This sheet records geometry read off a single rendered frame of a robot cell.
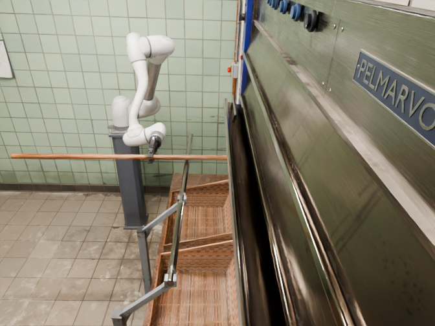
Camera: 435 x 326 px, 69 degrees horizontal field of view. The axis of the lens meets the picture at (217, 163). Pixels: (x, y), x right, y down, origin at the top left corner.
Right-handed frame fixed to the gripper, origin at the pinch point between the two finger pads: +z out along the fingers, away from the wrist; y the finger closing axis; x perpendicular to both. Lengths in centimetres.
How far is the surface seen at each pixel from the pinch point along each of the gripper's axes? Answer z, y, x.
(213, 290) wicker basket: 46, 60, -37
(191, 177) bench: -70, 61, -20
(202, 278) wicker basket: 37, 60, -31
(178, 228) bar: 58, 2, -21
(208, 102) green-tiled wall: -124, 12, -33
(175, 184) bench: -59, 61, -7
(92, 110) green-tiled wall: -126, 24, 77
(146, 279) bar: 37, 60, 1
